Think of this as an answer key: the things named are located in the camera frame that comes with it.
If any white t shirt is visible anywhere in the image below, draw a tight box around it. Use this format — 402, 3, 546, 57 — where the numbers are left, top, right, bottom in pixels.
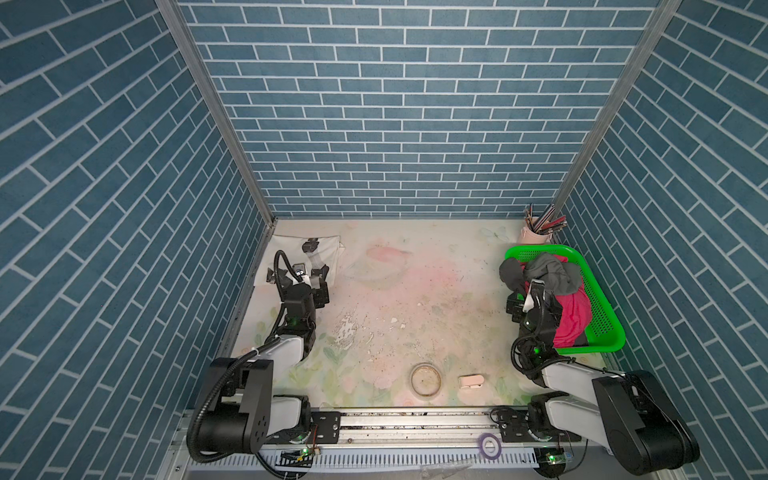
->
253, 235, 345, 287

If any green plastic basket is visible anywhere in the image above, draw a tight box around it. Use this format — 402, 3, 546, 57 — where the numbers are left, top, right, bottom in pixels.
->
505, 244, 626, 356

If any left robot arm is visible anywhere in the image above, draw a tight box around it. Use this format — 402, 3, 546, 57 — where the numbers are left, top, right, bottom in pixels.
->
186, 265, 330, 463

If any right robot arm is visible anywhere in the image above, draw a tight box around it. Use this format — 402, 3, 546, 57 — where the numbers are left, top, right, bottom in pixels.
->
506, 293, 701, 476

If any grey t shirt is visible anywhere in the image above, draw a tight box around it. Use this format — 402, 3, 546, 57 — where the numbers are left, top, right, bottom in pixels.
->
499, 252, 583, 296

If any magenta t shirt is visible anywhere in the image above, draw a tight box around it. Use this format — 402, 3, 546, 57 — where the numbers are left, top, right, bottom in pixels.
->
545, 285, 592, 348

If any pink pencil cup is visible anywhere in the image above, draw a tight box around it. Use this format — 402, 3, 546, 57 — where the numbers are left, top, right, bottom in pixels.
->
517, 226, 552, 245

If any coloured pencils bundle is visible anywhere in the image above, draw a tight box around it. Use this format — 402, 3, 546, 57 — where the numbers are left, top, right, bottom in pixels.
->
524, 204, 568, 235

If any pink eraser block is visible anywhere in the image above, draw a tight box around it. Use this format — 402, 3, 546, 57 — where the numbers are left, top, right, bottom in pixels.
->
458, 374, 486, 389

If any purple tape roll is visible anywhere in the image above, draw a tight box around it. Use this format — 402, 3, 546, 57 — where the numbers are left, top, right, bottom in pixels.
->
477, 433, 502, 461

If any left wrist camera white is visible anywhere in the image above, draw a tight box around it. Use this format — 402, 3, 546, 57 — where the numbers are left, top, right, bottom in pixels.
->
293, 263, 312, 286

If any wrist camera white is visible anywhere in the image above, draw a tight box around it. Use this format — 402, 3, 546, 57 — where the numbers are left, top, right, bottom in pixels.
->
293, 263, 312, 286
523, 280, 546, 313

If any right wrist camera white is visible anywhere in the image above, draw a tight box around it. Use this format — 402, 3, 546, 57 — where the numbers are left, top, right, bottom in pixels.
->
523, 280, 546, 313

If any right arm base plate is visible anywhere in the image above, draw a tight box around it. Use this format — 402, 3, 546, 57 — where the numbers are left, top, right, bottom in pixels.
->
489, 406, 582, 443

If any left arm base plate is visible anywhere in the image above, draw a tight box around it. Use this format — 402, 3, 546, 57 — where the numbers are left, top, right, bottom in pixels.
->
266, 410, 342, 445

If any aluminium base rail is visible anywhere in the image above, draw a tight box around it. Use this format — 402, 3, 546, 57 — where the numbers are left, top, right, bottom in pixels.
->
170, 407, 670, 448

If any left black corrugated cable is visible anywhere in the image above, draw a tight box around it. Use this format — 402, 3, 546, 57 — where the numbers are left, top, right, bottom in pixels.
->
185, 249, 304, 464

